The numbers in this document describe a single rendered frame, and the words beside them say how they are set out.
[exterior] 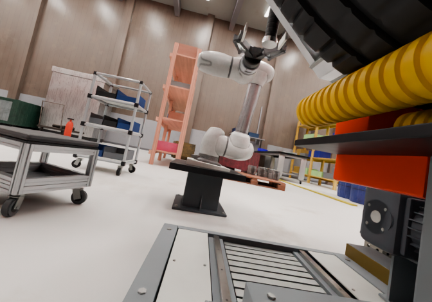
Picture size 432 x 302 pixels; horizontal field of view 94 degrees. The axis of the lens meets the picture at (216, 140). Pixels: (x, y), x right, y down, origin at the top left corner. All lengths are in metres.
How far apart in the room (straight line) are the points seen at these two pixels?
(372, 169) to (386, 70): 0.17
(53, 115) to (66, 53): 3.24
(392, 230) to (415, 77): 0.55
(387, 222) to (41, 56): 11.38
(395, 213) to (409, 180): 0.40
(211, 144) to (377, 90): 1.28
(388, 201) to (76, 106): 8.32
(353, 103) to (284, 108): 9.83
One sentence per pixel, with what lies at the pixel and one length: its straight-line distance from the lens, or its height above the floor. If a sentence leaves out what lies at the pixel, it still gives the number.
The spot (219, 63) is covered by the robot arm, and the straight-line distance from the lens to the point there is 1.00.
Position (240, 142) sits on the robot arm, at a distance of 1.49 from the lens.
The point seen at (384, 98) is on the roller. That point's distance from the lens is 0.26.
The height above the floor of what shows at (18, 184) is 0.14.
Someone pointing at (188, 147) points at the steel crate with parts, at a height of 0.45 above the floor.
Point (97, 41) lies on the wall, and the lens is 10.74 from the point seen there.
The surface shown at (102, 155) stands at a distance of 2.40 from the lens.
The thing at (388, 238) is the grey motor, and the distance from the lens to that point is 0.74.
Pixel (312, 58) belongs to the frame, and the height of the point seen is 0.61.
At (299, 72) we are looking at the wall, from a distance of 10.92.
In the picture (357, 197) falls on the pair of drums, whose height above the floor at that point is 0.11.
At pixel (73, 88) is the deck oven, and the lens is 8.63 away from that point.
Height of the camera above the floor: 0.40
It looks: 4 degrees up
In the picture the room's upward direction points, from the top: 11 degrees clockwise
